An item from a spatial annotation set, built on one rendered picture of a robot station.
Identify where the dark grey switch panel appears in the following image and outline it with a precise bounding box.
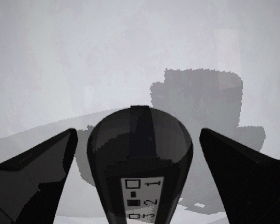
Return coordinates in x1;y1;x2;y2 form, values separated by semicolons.
86;106;194;224

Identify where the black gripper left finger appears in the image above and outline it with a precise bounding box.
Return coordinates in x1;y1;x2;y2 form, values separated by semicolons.
0;128;79;224

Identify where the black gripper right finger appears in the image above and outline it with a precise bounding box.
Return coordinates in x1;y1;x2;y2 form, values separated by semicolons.
199;128;280;224

